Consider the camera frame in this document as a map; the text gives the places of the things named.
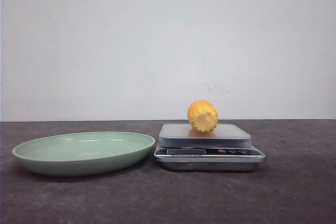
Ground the green shallow plate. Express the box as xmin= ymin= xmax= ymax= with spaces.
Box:
xmin=12 ymin=132 xmax=155 ymax=177

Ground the yellow corn cob piece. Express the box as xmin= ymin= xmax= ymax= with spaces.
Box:
xmin=187 ymin=100 xmax=218 ymax=133

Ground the silver digital kitchen scale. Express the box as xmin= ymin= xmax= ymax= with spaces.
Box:
xmin=154 ymin=123 xmax=265 ymax=172

